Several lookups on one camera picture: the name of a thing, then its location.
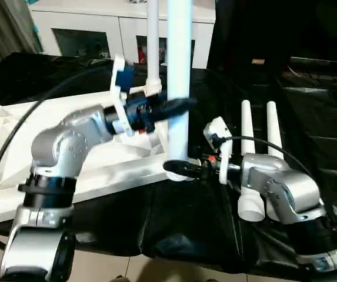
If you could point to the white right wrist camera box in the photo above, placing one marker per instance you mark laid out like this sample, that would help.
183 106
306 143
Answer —
218 138

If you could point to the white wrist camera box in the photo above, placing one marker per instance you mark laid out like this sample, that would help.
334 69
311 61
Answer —
218 138
121 82

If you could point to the red bottle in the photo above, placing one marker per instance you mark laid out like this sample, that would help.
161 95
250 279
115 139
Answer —
142 56

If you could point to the white cabinet with glass doors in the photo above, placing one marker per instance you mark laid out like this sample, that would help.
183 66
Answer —
109 23

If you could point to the white plastic table top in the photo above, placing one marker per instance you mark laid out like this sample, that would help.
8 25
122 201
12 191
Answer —
15 135

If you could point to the white plastic table leg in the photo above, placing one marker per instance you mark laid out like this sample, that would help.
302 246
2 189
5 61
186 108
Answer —
154 47
274 129
179 70
247 141

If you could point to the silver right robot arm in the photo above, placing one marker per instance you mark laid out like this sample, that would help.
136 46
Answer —
286 188

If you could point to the small yellow tag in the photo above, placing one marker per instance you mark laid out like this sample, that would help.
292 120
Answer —
257 60

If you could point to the black plastic mat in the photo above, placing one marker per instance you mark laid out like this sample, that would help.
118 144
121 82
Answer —
180 229

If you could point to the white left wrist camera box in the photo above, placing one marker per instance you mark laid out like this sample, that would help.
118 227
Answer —
121 82

